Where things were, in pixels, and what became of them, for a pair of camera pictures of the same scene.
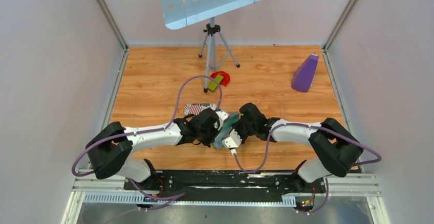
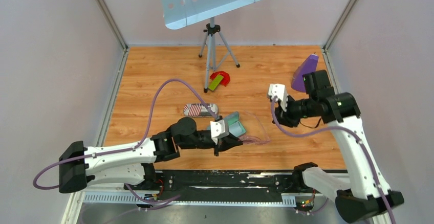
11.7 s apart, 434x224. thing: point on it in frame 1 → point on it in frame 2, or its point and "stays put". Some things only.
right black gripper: [237, 129] → [285, 116]
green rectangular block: [212, 85] stays put
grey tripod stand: [217, 50] stays put
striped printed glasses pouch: [196, 108] stays put
